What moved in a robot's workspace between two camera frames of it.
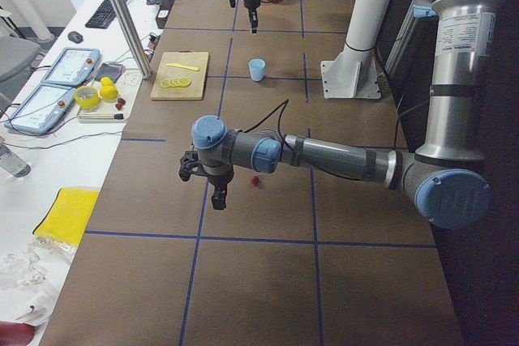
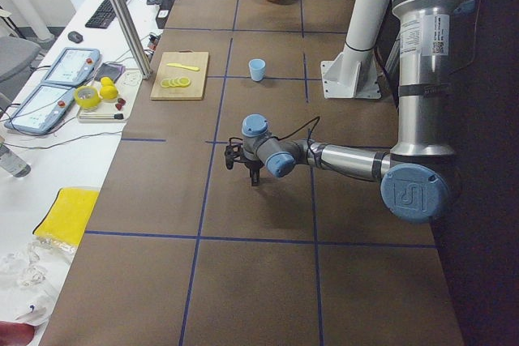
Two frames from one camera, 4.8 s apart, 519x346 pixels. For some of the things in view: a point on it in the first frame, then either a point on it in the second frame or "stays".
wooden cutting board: (181, 76) stays
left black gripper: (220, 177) to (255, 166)
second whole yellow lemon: (109, 92) stays
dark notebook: (113, 71) stays
